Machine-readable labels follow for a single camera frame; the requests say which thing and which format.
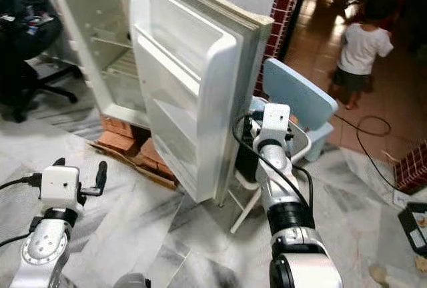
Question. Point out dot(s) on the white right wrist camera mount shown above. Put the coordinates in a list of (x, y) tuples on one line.
[(275, 122)]

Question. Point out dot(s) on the black flat device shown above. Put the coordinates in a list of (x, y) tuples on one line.
[(413, 231)]

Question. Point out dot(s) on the white fridge door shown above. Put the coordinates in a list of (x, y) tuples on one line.
[(180, 88)]

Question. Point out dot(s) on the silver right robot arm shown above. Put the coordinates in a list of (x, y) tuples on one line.
[(290, 218)]

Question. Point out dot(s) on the red brick under fridge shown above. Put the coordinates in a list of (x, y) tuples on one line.
[(117, 126), (157, 161)]

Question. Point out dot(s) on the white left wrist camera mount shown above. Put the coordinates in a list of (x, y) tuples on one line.
[(60, 186)]

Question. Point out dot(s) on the child in white shirt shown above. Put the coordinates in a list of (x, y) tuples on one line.
[(360, 48)]

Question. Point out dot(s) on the light blue plastic chair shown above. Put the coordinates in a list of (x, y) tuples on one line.
[(300, 88)]

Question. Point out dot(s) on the grey robot leg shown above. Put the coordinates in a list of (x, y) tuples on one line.
[(132, 280)]

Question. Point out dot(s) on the white fridge body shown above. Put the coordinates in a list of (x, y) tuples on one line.
[(77, 34)]

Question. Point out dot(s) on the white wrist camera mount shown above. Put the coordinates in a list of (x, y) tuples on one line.
[(60, 186), (275, 122)]

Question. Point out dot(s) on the black office chair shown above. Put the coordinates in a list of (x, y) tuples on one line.
[(27, 34)]

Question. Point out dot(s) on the brown cardboard sheet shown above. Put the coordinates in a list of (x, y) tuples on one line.
[(120, 158)]

